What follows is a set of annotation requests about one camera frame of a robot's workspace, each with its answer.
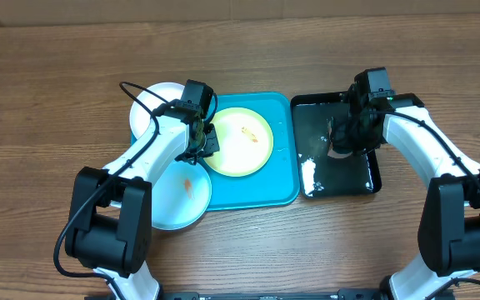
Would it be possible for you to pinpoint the black plastic tray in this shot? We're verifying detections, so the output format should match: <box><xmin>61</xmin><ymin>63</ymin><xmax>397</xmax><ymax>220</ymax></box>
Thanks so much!
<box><xmin>290</xmin><ymin>92</ymin><xmax>382</xmax><ymax>198</ymax></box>

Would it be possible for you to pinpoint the green scrubbing sponge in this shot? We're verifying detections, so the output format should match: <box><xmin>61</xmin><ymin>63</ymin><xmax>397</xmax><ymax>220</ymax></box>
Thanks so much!
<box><xmin>327</xmin><ymin>118</ymin><xmax>353</xmax><ymax>159</ymax></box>

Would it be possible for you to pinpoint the light blue plate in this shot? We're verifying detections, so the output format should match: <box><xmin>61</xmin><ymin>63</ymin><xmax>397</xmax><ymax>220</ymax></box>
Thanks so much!
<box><xmin>151</xmin><ymin>162</ymin><xmax>212</xmax><ymax>231</ymax></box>

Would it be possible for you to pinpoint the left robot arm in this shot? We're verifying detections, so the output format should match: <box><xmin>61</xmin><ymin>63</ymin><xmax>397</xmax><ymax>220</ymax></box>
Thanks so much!
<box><xmin>53</xmin><ymin>80</ymin><xmax>219</xmax><ymax>299</ymax></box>

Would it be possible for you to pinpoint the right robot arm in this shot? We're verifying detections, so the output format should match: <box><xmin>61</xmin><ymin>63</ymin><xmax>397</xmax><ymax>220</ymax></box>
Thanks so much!
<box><xmin>327</xmin><ymin>67</ymin><xmax>480</xmax><ymax>299</ymax></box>

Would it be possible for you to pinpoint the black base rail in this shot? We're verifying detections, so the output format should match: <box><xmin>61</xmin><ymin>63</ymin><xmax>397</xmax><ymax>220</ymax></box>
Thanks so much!
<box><xmin>157</xmin><ymin>288</ymin><xmax>390</xmax><ymax>300</ymax></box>

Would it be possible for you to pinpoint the white plate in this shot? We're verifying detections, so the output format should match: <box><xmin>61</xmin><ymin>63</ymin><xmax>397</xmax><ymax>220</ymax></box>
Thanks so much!
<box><xmin>129</xmin><ymin>82</ymin><xmax>184</xmax><ymax>140</ymax></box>

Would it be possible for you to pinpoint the yellow-green plate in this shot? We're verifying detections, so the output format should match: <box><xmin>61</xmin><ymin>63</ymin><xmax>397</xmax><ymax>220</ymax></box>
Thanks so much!
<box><xmin>204</xmin><ymin>107</ymin><xmax>273</xmax><ymax>177</ymax></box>

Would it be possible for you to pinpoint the teal plastic tray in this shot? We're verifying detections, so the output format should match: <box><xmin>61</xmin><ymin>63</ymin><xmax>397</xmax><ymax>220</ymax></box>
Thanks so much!
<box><xmin>129</xmin><ymin>92</ymin><xmax>301</xmax><ymax>213</ymax></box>

